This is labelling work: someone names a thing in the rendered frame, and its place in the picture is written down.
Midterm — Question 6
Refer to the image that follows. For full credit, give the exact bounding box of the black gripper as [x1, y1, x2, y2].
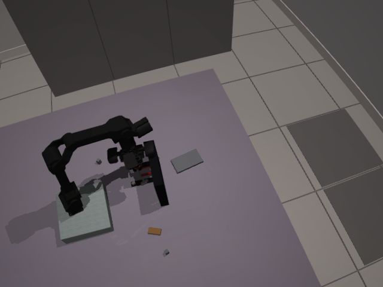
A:
[107, 141, 156, 164]

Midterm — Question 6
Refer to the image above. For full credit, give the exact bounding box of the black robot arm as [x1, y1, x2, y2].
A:
[42, 116, 153, 216]

